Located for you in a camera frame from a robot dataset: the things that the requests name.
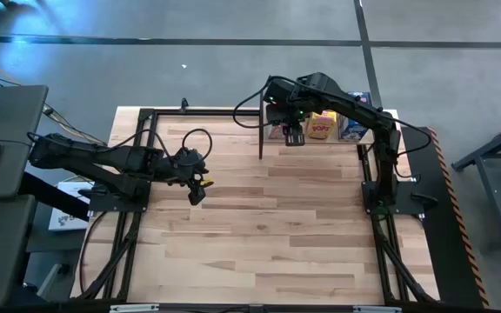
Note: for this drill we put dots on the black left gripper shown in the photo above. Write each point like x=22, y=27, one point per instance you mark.
x=185, y=167

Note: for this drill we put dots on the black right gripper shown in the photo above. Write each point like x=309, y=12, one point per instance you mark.
x=283, y=108

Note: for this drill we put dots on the orange Mini-Wheats cereal box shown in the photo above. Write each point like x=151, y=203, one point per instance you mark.
x=276, y=131

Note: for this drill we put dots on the yellow Corn Pops cereal box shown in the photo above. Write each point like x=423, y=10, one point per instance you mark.
x=322, y=126

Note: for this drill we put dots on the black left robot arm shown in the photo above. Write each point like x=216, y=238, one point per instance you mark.
x=89, y=158

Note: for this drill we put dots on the yellow tape piece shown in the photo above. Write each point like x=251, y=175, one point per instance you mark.
x=207, y=182

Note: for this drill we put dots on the white printed cardboard box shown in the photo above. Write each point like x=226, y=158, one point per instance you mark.
x=70, y=215

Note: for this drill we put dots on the grey power strip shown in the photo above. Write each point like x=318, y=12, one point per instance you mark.
x=52, y=280

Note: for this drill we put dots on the black mat with hazard stripe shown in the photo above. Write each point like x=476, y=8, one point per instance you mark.
x=442, y=243

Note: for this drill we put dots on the black equipment stand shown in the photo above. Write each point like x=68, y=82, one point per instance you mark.
x=498, y=174

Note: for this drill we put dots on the wooden shelf with black frame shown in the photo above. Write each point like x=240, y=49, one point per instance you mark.
x=320, y=141

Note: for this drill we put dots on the black aluminium rig frame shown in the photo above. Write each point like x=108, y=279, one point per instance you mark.
x=207, y=112

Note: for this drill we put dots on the silver aluminium bracket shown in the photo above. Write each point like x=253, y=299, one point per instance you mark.
x=376, y=309
x=133, y=308

